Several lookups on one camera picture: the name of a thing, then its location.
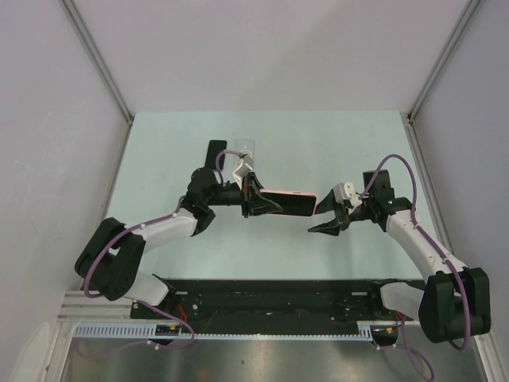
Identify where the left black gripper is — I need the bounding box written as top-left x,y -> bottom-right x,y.
205,172 -> 282,218

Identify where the pink cased phone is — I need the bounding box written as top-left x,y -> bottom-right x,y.
262,189 -> 317,217

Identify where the clear phone case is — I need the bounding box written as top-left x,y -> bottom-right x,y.
234,138 -> 255,159

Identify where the black phone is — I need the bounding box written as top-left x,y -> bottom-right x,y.
204,139 -> 227,170

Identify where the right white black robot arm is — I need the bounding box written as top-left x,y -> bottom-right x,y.
310,170 -> 492,343

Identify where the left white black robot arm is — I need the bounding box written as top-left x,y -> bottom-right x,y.
75,167 -> 282,318

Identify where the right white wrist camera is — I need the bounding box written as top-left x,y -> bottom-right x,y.
332,182 -> 362,211

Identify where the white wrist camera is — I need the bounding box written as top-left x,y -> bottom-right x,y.
332,182 -> 362,211
232,150 -> 255,188

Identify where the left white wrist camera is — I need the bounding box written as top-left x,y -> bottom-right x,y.
232,150 -> 255,188

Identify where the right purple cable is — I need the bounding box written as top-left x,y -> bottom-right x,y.
357,154 -> 474,379

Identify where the purple cable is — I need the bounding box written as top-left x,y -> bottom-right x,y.
357,154 -> 474,379
75,149 -> 247,361

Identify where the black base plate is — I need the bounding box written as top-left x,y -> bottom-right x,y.
130,278 -> 426,322

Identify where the white slotted cable duct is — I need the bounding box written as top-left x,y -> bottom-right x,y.
73,322 -> 373,341

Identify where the right aluminium corner post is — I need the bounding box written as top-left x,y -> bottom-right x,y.
406,0 -> 484,120

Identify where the aluminium corner post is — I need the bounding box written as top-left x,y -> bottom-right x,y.
406,0 -> 484,120
59,0 -> 134,127

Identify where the aluminium frame rail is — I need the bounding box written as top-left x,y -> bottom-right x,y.
57,290 -> 492,329

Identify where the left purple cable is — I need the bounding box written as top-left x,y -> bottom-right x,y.
75,149 -> 247,361

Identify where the left aluminium corner post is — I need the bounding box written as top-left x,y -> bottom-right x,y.
59,0 -> 134,127

